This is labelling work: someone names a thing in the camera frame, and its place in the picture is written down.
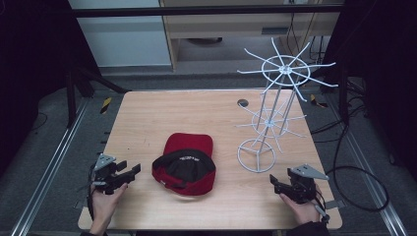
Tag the grey metal bracket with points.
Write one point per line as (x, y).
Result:
(335, 204)

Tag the person's left hand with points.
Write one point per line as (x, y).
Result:
(105, 205)

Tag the person's right hand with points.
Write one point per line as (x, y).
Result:
(303, 211)

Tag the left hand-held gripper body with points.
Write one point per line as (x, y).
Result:
(106, 178)

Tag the black horizontal bar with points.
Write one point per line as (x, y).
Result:
(196, 10)

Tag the black yellow striped tape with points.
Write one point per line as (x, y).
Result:
(317, 101)
(105, 105)

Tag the red baseball cap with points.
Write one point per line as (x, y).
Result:
(188, 164)

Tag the black curtain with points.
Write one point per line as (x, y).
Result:
(387, 82)
(29, 82)

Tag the white cabinet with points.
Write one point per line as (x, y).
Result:
(124, 42)

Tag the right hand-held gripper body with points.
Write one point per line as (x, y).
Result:
(301, 187)

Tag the aluminium floor rail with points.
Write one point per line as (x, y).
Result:
(377, 193)
(49, 170)

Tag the light wooden desk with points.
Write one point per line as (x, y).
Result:
(229, 29)

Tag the black metal stand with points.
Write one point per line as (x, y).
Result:
(71, 98)

